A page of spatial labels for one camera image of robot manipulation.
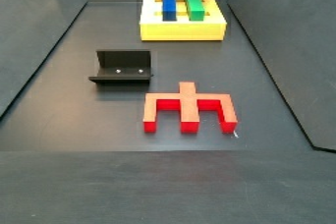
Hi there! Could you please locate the yellow slotted board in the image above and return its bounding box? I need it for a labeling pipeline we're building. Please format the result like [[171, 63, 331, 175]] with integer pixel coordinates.
[[139, 0, 227, 41]]

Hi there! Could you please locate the red three-pronged block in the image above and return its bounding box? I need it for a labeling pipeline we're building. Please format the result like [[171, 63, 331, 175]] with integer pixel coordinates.
[[143, 82, 238, 134]]

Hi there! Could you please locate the green bar block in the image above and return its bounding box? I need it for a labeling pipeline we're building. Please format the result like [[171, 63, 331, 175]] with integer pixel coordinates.
[[186, 0, 206, 22]]

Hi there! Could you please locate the blue bar block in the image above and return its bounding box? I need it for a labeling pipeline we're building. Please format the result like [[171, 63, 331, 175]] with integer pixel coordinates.
[[162, 0, 176, 21]]

